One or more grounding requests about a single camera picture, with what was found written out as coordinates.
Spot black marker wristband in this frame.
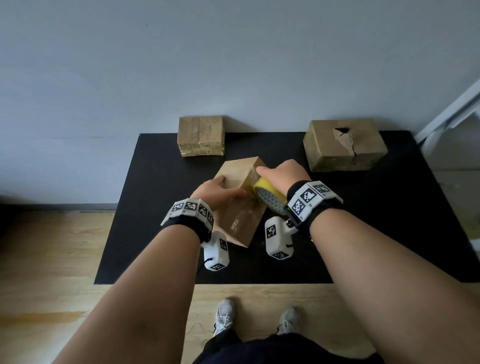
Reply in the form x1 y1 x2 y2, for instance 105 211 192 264
283 180 344 235
160 197 215 244

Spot person's left hand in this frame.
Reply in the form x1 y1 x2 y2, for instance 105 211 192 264
190 175 248 212

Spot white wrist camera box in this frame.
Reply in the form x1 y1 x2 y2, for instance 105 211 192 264
200 231 230 272
264 216 299 261

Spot white metal shelf frame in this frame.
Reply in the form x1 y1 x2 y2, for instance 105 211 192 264
414 78 480 252

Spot wide cardboard box torn flap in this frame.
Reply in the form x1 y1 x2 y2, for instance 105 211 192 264
302 118 389 173

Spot person's left forearm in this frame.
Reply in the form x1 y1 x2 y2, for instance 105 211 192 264
52 224 202 364

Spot person's right hand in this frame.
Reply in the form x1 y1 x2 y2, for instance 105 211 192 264
256 159 313 196

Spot yellow tape roll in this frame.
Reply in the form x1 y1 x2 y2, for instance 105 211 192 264
252 176 290 217

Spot white left sneaker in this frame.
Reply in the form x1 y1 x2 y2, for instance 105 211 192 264
212 298 236 338

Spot white right sneaker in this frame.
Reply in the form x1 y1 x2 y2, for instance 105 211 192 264
275 306 301 337

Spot person's right forearm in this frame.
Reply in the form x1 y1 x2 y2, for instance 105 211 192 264
310 208 480 364

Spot small cardboard box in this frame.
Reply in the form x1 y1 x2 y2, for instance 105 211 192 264
176 115 226 157

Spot white sneaker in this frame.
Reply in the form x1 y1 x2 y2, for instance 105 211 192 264
275 306 301 337
212 298 236 338

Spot tall cardboard box square hole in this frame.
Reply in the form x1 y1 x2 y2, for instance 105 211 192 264
211 156 269 249

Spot black shorts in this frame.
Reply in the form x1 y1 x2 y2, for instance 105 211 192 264
191 329 385 364

